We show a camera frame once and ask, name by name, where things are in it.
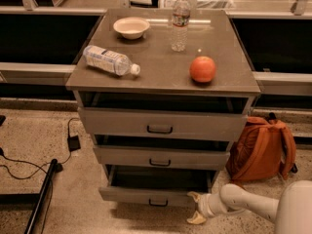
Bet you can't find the red apple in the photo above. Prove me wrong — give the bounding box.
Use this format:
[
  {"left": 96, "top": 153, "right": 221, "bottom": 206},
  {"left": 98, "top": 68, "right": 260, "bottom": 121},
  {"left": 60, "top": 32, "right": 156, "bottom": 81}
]
[{"left": 189, "top": 57, "right": 216, "bottom": 83}]

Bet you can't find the grey top drawer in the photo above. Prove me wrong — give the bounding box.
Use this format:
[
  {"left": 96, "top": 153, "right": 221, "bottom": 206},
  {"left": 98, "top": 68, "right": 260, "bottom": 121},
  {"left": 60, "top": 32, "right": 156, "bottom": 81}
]
[{"left": 78, "top": 107, "right": 247, "bottom": 141}]

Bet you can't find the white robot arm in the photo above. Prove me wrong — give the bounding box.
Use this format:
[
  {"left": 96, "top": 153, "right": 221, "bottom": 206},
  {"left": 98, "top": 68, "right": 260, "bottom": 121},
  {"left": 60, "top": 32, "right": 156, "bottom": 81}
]
[{"left": 187, "top": 180, "right": 312, "bottom": 234}]

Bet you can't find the grey drawer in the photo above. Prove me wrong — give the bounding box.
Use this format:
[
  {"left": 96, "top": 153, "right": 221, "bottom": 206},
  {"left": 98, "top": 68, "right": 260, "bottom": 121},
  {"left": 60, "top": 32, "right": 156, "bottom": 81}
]
[
  {"left": 78, "top": 107, "right": 247, "bottom": 141},
  {"left": 99, "top": 165, "right": 215, "bottom": 207},
  {"left": 94, "top": 146, "right": 229, "bottom": 171}
]

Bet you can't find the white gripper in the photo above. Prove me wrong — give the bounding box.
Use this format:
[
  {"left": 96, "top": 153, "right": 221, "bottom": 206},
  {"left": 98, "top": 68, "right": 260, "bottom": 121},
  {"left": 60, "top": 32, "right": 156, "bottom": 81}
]
[{"left": 186, "top": 191, "right": 215, "bottom": 225}]

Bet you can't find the grey bottom drawer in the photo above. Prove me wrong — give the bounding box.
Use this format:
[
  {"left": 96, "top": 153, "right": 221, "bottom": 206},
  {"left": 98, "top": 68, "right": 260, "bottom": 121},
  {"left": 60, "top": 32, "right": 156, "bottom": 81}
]
[{"left": 99, "top": 165, "right": 215, "bottom": 207}]

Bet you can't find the upright clear water bottle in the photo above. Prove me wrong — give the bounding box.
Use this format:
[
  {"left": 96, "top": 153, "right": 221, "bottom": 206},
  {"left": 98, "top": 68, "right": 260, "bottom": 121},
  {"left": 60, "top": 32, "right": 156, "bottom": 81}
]
[{"left": 171, "top": 0, "right": 191, "bottom": 52}]

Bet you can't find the grey middle drawer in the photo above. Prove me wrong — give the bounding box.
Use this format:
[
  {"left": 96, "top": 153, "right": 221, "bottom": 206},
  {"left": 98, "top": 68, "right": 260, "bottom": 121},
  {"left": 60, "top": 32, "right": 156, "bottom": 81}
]
[{"left": 94, "top": 146, "right": 229, "bottom": 171}]

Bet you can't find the black stand leg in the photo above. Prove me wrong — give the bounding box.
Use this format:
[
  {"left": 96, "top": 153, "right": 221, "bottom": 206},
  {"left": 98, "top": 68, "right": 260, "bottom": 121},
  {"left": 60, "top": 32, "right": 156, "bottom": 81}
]
[{"left": 0, "top": 158, "right": 64, "bottom": 234}]

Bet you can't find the black power adapter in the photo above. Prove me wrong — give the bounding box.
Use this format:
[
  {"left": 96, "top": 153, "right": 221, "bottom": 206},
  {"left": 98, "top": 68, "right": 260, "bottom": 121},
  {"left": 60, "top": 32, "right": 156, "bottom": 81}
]
[{"left": 67, "top": 136, "right": 81, "bottom": 152}]

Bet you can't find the lying clear water bottle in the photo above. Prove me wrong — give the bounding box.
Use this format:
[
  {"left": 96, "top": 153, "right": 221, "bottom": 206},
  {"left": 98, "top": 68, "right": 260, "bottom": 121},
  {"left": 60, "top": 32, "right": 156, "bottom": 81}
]
[{"left": 83, "top": 45, "right": 140, "bottom": 76}]

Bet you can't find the black cable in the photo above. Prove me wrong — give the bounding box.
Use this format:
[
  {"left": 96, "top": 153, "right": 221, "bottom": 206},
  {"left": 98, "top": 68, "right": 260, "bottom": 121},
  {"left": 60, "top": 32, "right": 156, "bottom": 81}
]
[{"left": 0, "top": 116, "right": 81, "bottom": 181}]

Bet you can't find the orange backpack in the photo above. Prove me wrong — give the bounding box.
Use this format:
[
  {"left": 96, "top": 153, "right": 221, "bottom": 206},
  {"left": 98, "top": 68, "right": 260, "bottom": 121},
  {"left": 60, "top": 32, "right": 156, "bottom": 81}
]
[{"left": 226, "top": 113, "right": 296, "bottom": 186}]

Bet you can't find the grey drawer cabinet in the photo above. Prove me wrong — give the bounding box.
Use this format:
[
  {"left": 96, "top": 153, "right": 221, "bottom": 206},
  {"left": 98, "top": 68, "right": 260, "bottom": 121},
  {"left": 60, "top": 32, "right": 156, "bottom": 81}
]
[{"left": 65, "top": 7, "right": 262, "bottom": 193}]

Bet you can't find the white paper bowl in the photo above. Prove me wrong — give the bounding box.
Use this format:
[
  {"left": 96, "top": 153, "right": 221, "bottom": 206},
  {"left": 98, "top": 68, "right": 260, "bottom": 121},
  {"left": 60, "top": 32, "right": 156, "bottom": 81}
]
[{"left": 113, "top": 17, "right": 150, "bottom": 40}]

